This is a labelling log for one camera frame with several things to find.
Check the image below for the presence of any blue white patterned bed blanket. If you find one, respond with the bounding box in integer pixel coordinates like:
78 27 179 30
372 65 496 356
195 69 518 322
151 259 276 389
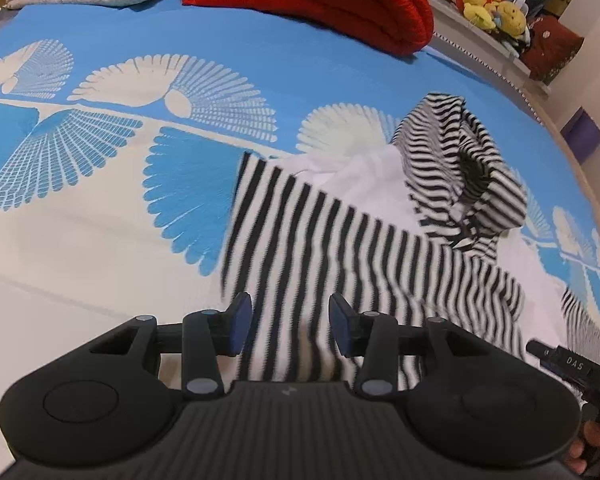
0 0 600 480

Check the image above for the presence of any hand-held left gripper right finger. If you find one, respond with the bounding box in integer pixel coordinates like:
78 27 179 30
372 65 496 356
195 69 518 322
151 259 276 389
328 293 487 402

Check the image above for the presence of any dark red bag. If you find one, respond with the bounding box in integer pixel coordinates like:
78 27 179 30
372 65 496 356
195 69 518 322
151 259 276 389
521 15 586 84

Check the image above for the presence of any purple box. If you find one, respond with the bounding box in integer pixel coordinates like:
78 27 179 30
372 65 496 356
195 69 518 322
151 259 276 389
562 109 600 163

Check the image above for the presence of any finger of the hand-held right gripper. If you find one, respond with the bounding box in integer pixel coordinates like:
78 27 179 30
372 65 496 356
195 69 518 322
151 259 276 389
526 340 600 387

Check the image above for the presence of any person's right hand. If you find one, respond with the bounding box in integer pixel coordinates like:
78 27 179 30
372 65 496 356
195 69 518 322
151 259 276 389
567 417 600 478

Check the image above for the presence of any black white striped shirt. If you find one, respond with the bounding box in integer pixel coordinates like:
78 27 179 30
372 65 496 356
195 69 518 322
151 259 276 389
220 91 600 393

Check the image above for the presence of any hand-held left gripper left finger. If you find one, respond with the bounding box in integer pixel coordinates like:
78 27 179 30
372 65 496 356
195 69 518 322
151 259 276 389
87 292 254 402

